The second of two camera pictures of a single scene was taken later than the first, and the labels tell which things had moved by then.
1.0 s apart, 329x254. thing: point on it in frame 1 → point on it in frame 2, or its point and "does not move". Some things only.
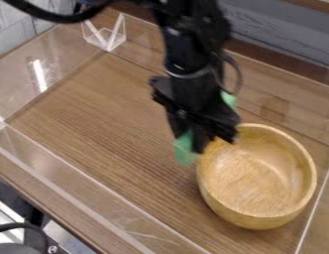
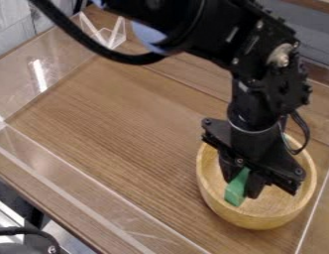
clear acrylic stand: x=105 y=39 does not move
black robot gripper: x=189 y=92 → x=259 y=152
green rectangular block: x=185 y=149 → x=236 y=188
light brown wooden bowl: x=256 y=183 does not move
